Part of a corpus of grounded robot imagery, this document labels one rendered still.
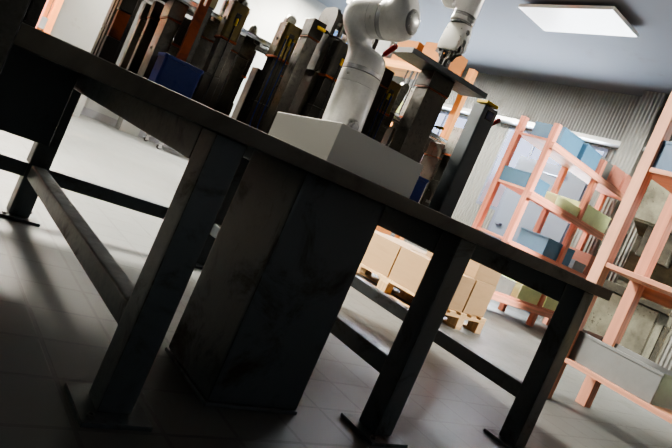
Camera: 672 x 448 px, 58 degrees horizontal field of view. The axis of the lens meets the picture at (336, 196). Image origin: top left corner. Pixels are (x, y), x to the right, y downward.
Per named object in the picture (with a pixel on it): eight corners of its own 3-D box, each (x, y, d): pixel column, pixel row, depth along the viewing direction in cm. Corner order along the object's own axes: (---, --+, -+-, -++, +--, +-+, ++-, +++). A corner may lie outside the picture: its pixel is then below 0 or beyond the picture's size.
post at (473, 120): (439, 215, 233) (485, 110, 232) (451, 220, 226) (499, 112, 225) (425, 208, 229) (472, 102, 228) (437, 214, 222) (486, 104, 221)
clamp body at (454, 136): (429, 212, 253) (464, 132, 252) (447, 220, 243) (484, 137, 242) (417, 206, 249) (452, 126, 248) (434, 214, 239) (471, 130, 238)
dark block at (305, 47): (268, 139, 205) (318, 24, 204) (276, 142, 199) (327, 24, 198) (255, 133, 203) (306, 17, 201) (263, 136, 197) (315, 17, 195)
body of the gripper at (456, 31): (479, 27, 210) (465, 57, 210) (457, 25, 217) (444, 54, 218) (466, 17, 205) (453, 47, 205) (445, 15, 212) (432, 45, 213)
